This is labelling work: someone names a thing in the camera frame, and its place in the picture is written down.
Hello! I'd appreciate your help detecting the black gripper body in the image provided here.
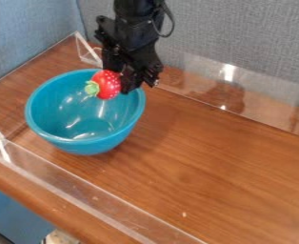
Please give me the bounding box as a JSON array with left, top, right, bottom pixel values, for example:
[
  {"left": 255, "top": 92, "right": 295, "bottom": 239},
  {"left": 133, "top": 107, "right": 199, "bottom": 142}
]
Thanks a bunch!
[{"left": 94, "top": 15, "right": 164, "bottom": 87}]

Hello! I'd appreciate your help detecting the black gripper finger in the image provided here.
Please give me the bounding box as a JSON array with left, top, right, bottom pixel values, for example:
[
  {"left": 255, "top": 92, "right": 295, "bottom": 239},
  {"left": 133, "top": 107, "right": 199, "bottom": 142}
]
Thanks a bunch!
[
  {"left": 101, "top": 49, "right": 124, "bottom": 72},
  {"left": 121, "top": 65, "right": 144, "bottom": 94}
]

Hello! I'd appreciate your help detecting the red toy strawberry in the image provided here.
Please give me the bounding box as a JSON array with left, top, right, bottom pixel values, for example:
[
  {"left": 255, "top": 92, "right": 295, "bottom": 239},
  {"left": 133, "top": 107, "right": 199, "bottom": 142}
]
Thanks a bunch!
[{"left": 85, "top": 70, "right": 121, "bottom": 100}]

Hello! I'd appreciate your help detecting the blue bowl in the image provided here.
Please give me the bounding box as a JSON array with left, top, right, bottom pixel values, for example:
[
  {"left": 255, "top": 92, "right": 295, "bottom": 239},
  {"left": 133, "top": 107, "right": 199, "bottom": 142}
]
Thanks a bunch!
[{"left": 24, "top": 69, "right": 147, "bottom": 155}]

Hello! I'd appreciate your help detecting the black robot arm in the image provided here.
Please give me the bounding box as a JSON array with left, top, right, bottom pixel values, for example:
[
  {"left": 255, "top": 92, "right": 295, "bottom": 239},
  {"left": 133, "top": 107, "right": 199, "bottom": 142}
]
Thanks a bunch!
[{"left": 94, "top": 0, "right": 164, "bottom": 94}]

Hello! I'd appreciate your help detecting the clear acrylic back barrier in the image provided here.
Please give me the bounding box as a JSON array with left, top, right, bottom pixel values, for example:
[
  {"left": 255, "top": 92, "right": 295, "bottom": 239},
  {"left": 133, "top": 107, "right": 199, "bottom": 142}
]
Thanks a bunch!
[{"left": 159, "top": 53, "right": 299, "bottom": 135}]

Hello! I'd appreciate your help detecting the clear acrylic barrier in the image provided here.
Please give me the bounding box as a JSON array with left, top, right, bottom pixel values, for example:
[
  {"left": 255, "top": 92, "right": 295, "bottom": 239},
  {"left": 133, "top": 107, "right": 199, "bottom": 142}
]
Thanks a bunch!
[
  {"left": 0, "top": 141, "right": 207, "bottom": 244},
  {"left": 159, "top": 53, "right": 299, "bottom": 135}
]

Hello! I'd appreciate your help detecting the clear acrylic front barrier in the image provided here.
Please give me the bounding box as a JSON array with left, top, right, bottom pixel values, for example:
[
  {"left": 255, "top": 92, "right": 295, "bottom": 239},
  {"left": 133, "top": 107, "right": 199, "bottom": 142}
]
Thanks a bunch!
[{"left": 0, "top": 141, "right": 207, "bottom": 244}]

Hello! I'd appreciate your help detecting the black cable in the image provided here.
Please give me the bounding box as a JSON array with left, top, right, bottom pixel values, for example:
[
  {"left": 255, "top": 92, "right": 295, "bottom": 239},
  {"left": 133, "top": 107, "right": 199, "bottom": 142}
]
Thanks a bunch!
[{"left": 149, "top": 3, "right": 176, "bottom": 38}]

